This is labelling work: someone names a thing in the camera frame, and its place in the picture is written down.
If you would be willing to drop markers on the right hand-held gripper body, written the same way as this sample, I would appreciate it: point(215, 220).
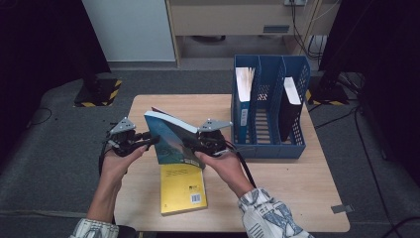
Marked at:
point(211, 142)

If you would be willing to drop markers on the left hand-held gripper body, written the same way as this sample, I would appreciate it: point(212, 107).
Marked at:
point(124, 140)

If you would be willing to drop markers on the teal cover book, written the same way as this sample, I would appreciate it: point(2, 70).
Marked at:
point(168, 142)

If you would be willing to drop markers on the yellow cover book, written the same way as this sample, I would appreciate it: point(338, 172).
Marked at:
point(181, 191)

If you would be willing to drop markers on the blue plastic file rack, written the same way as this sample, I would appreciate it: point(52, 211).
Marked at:
point(264, 152)

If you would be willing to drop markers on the blue cover book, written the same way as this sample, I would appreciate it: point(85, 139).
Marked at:
point(243, 86)

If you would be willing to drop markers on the black hardcover book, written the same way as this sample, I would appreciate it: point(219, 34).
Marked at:
point(289, 115)

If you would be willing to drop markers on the person's left hand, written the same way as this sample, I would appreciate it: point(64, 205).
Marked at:
point(114, 168)

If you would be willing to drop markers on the person's right hand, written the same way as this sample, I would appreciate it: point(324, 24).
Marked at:
point(226, 172)

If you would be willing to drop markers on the white cabinet panel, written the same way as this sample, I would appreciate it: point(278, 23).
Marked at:
point(132, 29)

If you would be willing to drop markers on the beige wooden desk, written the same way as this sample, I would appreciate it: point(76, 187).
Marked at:
point(214, 20)

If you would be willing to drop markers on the black curtain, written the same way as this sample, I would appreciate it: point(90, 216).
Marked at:
point(39, 49)
point(379, 39)

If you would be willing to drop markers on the grey tape piece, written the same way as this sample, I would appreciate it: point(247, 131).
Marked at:
point(341, 208)

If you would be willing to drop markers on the white power strip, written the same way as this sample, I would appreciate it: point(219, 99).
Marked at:
point(294, 2)

